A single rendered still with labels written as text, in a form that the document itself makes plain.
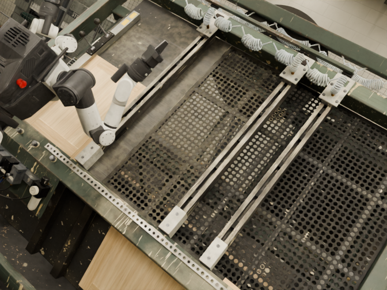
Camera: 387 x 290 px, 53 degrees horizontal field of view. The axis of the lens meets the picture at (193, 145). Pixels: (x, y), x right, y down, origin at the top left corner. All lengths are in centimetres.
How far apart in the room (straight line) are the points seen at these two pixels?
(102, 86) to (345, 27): 516
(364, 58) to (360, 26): 425
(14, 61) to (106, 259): 113
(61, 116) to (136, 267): 91
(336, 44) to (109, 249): 183
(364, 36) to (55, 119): 544
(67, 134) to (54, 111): 18
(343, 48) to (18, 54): 187
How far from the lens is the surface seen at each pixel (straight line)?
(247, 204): 179
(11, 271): 240
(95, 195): 192
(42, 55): 168
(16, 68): 164
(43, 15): 214
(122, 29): 250
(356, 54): 264
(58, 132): 220
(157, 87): 213
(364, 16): 691
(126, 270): 216
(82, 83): 165
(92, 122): 175
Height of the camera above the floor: 166
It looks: 12 degrees down
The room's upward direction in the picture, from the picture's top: 30 degrees clockwise
